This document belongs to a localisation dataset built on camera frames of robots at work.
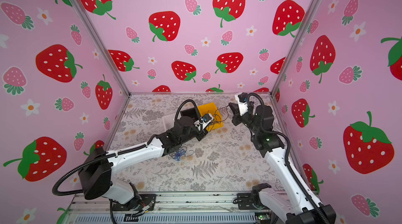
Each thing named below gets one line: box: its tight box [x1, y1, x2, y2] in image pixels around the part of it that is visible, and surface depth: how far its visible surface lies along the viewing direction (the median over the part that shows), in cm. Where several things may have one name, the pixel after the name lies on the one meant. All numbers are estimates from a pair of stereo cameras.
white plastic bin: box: [161, 113, 177, 132], surface depth 101 cm
